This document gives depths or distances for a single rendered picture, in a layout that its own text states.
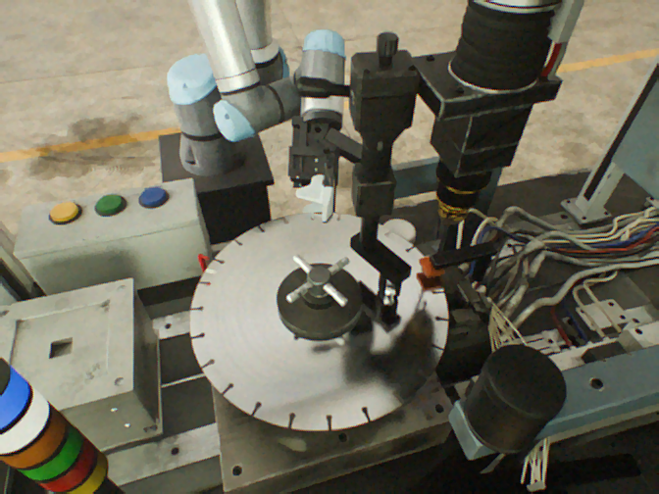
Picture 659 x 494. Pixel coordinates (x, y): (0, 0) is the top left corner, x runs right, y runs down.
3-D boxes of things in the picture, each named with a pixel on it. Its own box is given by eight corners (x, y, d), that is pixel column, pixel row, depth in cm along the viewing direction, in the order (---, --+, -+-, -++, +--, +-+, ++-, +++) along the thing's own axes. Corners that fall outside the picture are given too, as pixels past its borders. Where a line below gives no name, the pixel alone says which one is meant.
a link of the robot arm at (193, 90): (169, 118, 107) (151, 61, 97) (221, 99, 113) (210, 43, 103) (193, 143, 101) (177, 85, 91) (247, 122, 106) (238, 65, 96)
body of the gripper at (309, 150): (292, 192, 83) (295, 128, 85) (340, 193, 82) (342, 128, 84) (287, 179, 75) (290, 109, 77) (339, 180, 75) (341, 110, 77)
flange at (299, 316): (308, 255, 66) (307, 243, 64) (377, 289, 62) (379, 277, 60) (259, 312, 59) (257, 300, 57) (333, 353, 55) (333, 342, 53)
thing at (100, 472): (53, 510, 43) (38, 501, 41) (59, 458, 46) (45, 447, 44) (107, 492, 44) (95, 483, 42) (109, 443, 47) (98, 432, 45)
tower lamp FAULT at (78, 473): (37, 500, 41) (21, 490, 38) (44, 446, 44) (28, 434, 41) (94, 482, 41) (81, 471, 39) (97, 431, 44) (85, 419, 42)
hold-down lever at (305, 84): (309, 132, 44) (308, 107, 42) (294, 99, 48) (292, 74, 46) (387, 120, 45) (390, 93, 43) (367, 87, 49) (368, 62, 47)
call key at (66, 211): (54, 228, 78) (48, 220, 76) (56, 212, 80) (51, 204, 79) (80, 223, 78) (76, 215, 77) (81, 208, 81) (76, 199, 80)
